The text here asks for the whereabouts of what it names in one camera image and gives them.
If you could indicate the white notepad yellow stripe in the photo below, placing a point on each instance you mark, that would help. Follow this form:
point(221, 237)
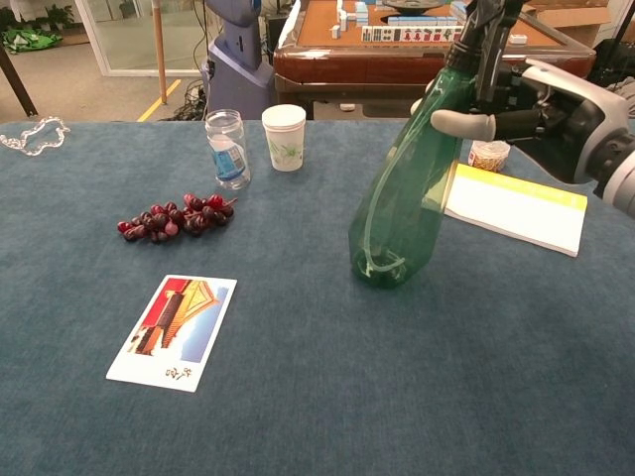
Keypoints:
point(521, 208)

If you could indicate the black table leg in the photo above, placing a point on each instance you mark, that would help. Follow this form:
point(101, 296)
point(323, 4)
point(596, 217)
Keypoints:
point(17, 84)

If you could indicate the green bag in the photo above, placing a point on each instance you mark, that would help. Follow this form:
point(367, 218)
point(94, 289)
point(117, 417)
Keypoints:
point(30, 39)

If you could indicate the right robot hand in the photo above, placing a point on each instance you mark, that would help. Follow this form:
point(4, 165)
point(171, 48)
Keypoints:
point(570, 129)

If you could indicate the row of face-up mahjong tiles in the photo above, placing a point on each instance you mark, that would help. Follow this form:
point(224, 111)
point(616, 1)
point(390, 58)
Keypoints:
point(412, 35)

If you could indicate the white paper cup green print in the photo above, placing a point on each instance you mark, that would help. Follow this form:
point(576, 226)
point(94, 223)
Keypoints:
point(285, 144)

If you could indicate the single white mahjong tile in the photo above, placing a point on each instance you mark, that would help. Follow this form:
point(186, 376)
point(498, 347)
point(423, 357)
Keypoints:
point(518, 39)

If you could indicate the green transparent spray bottle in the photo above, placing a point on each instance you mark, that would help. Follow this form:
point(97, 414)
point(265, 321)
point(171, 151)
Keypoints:
point(407, 198)

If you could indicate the round clear toothpick container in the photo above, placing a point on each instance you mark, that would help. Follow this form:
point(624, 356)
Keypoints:
point(491, 156)

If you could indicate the white slipper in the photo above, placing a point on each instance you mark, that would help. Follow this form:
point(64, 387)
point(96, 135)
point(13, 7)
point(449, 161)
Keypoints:
point(347, 106)

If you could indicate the black tripod stand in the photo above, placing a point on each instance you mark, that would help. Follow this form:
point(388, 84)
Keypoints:
point(612, 59)

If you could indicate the cardboard box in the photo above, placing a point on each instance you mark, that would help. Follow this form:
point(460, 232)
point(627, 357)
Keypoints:
point(570, 25)

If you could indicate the wooden pole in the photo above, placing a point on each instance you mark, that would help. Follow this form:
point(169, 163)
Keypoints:
point(160, 49)

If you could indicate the red artificial grape bunch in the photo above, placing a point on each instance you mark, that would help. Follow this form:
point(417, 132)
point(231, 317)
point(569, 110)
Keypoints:
point(164, 220)

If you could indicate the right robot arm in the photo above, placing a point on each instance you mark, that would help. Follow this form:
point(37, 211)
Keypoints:
point(622, 183)

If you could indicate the postcard with palace photo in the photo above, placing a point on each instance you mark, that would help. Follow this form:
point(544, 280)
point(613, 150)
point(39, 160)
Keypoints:
point(164, 337)

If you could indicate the brown mahjong table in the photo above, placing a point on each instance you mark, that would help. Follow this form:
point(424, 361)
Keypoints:
point(372, 64)

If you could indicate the clear plastic jar blue label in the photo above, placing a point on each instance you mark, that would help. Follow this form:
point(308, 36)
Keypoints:
point(228, 158)

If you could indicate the blue machine stand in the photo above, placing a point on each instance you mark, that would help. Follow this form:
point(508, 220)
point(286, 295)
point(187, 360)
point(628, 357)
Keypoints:
point(233, 74)

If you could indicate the green potted plants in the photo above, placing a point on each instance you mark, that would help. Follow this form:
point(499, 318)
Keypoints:
point(54, 15)

